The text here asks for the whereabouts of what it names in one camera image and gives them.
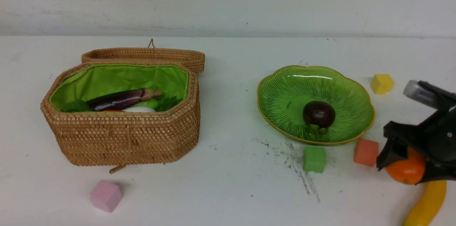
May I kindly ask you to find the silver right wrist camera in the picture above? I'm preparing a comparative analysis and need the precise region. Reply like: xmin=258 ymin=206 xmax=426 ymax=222
xmin=403 ymin=80 xmax=456 ymax=111

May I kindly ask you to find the yellow banana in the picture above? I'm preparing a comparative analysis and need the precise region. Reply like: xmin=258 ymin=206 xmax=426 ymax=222
xmin=403 ymin=180 xmax=447 ymax=226

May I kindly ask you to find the woven wicker basket lid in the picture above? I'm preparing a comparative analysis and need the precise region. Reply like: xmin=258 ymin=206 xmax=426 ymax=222
xmin=81 ymin=39 xmax=205 ymax=73

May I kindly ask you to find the orange mango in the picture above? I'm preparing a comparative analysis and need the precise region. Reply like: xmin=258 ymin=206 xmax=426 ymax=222
xmin=385 ymin=147 xmax=426 ymax=184

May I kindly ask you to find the orange foam cube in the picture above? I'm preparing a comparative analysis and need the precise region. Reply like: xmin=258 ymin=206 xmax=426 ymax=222
xmin=353 ymin=138 xmax=379 ymax=167

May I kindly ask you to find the yellow foam cube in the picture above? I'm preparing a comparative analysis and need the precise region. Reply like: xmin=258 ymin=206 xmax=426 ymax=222
xmin=370 ymin=74 xmax=394 ymax=95

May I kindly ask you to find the woven wicker basket green lining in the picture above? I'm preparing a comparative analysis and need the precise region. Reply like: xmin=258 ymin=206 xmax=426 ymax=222
xmin=41 ymin=63 xmax=201 ymax=174

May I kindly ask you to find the orange carrot with green top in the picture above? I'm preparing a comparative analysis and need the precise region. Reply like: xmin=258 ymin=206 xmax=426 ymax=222
xmin=61 ymin=99 xmax=122 ymax=113

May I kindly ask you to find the dark purple mangosteen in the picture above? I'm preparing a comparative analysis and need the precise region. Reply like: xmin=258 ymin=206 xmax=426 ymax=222
xmin=302 ymin=100 xmax=336 ymax=135

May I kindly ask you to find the green foam cube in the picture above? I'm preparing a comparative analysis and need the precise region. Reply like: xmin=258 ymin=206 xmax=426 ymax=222
xmin=303 ymin=146 xmax=326 ymax=173

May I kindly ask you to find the pink foam cube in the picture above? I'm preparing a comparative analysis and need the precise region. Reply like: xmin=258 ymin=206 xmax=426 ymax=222
xmin=90 ymin=180 xmax=123 ymax=213

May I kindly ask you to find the white radish with green leaves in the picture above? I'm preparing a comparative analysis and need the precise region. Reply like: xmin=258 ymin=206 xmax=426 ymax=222
xmin=122 ymin=106 xmax=155 ymax=113

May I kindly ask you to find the purple eggplant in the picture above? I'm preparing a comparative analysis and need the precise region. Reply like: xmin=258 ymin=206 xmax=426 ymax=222
xmin=86 ymin=88 xmax=162 ymax=111

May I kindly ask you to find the green leaf-shaped glass plate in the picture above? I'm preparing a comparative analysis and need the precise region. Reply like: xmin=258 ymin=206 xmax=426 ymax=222
xmin=257 ymin=65 xmax=376 ymax=145

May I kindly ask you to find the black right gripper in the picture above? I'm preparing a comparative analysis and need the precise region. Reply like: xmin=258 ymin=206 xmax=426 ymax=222
xmin=376 ymin=108 xmax=456 ymax=185

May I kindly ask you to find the green cucumber toy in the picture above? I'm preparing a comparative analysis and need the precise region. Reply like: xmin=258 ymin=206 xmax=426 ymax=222
xmin=133 ymin=98 xmax=161 ymax=111

